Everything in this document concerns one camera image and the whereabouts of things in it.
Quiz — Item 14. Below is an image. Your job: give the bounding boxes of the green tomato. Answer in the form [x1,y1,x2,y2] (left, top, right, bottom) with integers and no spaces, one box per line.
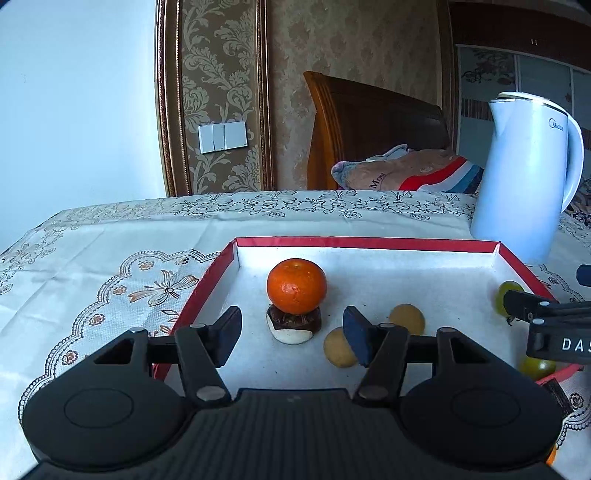
[495,281,527,320]
[518,356,557,381]

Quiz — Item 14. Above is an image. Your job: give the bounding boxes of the beige longan fruit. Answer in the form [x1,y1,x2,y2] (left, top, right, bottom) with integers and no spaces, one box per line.
[322,327,358,368]
[389,304,426,335]

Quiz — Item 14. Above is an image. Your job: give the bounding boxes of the dark water chestnut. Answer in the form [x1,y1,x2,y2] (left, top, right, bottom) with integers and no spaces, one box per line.
[266,305,322,345]

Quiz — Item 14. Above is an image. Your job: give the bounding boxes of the red shallow box tray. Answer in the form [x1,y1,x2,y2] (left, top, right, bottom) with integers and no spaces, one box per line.
[151,236,584,386]

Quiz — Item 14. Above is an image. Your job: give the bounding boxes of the orange tangerine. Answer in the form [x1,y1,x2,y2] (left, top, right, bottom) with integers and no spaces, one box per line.
[546,445,558,466]
[266,258,328,315]

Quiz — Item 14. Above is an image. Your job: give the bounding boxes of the white electric kettle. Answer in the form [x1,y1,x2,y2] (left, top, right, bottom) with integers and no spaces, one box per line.
[471,92,584,265]

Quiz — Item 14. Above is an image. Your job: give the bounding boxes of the patterned pillow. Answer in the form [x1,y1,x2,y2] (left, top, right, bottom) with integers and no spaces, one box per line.
[331,144,484,194]

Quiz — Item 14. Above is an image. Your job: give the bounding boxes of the wardrobe sliding doors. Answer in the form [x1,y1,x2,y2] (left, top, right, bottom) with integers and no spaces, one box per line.
[450,41,591,204]

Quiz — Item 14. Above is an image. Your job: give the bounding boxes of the wooden headboard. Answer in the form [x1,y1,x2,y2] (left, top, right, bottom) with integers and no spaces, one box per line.
[304,71,451,190]

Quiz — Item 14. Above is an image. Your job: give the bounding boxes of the white wall switch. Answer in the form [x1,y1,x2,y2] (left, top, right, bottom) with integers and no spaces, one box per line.
[197,121,249,154]

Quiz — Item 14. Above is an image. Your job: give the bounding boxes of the gilded wall frame moulding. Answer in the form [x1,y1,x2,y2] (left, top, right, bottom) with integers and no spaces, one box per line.
[154,1,276,197]

